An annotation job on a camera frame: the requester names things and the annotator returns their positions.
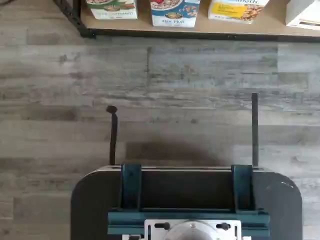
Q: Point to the blue white flax cereal box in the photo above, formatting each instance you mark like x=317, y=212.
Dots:
x=175, y=15

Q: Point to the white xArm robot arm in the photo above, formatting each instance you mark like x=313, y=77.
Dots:
x=190, y=232

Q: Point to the dark rounded robot base platform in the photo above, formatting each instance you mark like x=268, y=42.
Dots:
x=275, y=200

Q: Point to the brown low shelf board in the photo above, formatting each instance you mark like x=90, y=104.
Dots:
x=144, y=23

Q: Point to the green white cereal box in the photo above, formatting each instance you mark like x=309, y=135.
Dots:
x=112, y=11

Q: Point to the yellow white purely elizabeth box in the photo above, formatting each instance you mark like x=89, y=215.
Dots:
x=235, y=12

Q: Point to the white organic pantry box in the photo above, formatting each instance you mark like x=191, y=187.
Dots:
x=305, y=15

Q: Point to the black rod with knob tip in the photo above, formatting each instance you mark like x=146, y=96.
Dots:
x=113, y=140

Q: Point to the black metal shelving rack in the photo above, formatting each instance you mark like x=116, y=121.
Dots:
x=175, y=33

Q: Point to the straight black rod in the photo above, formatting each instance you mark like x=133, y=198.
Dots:
x=255, y=130

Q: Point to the teal metal bracket frame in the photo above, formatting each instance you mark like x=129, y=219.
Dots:
x=131, y=185

